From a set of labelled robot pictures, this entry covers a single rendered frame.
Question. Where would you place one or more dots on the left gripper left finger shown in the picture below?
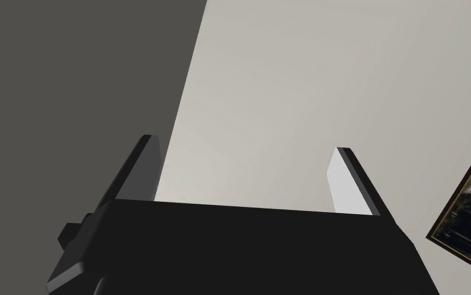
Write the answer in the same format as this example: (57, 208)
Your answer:
(139, 174)

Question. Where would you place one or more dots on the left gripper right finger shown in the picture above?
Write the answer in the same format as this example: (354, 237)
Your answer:
(352, 188)

